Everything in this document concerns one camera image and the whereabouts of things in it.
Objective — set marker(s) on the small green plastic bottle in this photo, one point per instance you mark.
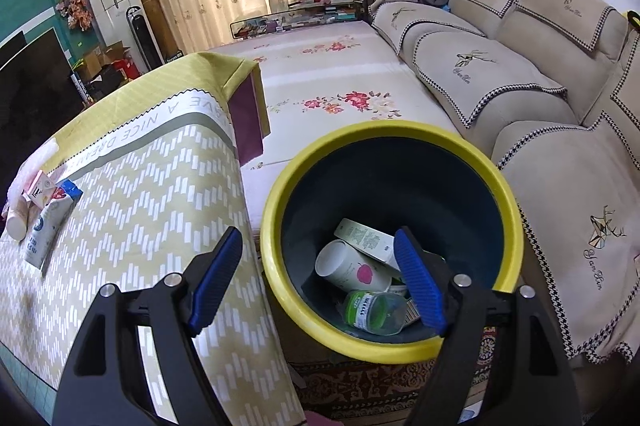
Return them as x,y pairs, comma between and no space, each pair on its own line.
380,314

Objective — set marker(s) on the blue white milk carton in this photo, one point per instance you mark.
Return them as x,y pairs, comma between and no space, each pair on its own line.
50,222

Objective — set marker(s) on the green white box carton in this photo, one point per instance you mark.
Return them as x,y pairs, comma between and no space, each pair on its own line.
372,243

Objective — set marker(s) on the paper cup with cherry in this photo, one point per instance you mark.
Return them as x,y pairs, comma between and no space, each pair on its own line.
346,268

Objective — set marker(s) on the white pill bottle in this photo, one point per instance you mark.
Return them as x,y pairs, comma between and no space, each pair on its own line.
17,220

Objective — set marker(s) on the pink strawberry milk carton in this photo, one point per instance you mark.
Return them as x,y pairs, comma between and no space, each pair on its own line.
40,190

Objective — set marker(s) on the yellow rimmed trash bin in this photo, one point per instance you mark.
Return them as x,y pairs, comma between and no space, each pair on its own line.
382,177

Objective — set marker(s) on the black television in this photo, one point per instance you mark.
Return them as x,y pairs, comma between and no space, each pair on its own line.
38,98

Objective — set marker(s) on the beige sofa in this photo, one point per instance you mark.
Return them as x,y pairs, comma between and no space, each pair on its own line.
549,91

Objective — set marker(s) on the black tower fan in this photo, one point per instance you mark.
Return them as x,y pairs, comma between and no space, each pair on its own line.
143,37

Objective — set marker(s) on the artificial flower decoration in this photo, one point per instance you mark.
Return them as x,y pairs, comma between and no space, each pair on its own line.
76,13

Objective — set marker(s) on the low glass shelf clutter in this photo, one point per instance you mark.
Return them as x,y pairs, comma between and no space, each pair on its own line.
298,15

